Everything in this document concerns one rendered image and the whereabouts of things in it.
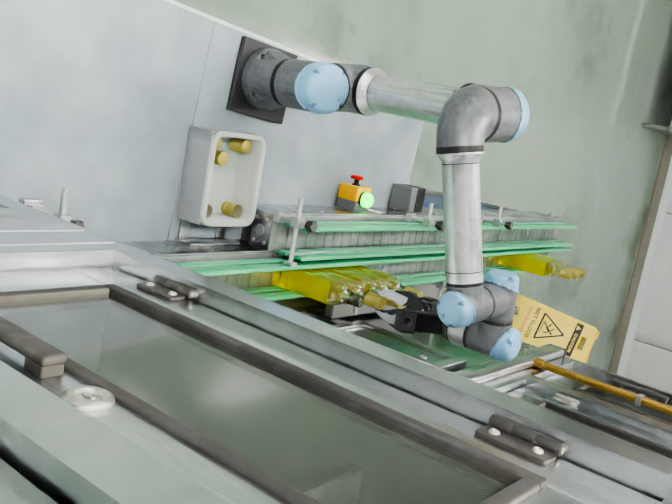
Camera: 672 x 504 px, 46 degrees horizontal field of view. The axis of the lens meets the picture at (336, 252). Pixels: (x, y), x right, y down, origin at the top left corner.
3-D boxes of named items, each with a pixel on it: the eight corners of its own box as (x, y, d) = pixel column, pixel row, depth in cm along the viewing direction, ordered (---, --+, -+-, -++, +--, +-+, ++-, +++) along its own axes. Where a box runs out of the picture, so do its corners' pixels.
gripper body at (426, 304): (419, 324, 192) (462, 339, 185) (399, 328, 185) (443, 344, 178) (425, 294, 191) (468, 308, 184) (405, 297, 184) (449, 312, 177)
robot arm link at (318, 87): (275, 56, 184) (315, 61, 175) (316, 59, 194) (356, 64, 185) (271, 108, 187) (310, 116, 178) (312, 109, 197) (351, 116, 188)
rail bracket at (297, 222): (265, 258, 196) (302, 271, 188) (276, 191, 193) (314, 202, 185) (273, 258, 198) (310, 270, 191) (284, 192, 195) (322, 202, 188)
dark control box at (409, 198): (387, 206, 256) (408, 212, 251) (391, 182, 254) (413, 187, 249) (401, 207, 262) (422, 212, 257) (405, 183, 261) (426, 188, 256)
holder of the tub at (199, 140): (173, 239, 189) (194, 247, 184) (189, 125, 184) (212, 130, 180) (225, 238, 202) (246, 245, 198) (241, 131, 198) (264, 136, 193)
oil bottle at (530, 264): (497, 264, 300) (567, 284, 283) (500, 249, 299) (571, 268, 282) (504, 263, 304) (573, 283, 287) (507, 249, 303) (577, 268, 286)
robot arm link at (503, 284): (500, 282, 163) (491, 332, 166) (528, 275, 171) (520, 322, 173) (468, 272, 168) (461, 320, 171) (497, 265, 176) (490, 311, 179)
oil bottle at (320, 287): (271, 284, 201) (335, 308, 188) (274, 262, 200) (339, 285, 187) (285, 282, 205) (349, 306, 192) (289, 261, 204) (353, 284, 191)
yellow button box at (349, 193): (334, 205, 234) (353, 210, 230) (338, 180, 233) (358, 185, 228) (348, 205, 240) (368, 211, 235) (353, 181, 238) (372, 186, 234)
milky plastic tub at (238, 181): (176, 218, 188) (201, 226, 182) (190, 124, 184) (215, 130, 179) (229, 218, 201) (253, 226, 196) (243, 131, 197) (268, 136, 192)
